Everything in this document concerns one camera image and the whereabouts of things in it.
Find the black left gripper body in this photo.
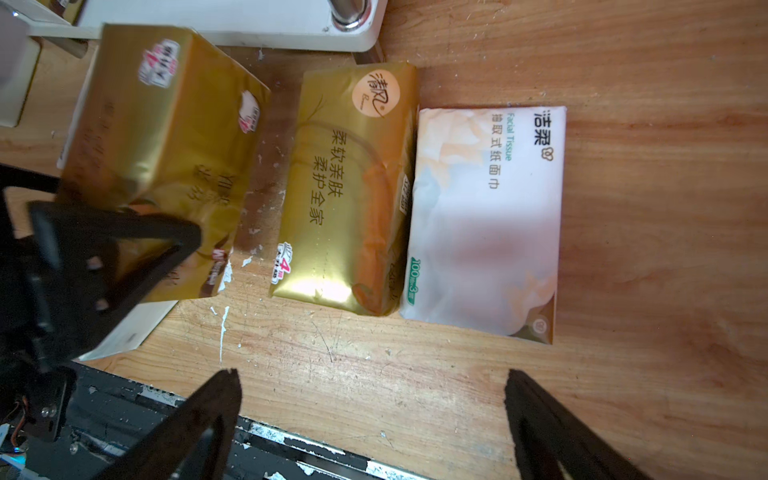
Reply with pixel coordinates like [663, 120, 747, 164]
[1, 164, 76, 444]

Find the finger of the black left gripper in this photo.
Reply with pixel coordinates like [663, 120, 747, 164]
[28, 201, 202, 336]

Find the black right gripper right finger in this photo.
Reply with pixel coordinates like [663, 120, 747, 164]
[505, 370, 648, 479]

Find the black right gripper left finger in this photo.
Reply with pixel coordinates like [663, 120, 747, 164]
[96, 369, 242, 479]

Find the gold tissue pack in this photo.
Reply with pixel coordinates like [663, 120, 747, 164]
[270, 62, 420, 316]
[56, 24, 271, 302]

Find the white two-tier shelf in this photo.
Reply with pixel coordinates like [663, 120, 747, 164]
[1, 1, 387, 53]

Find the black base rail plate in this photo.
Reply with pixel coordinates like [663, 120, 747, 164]
[1, 363, 416, 479]

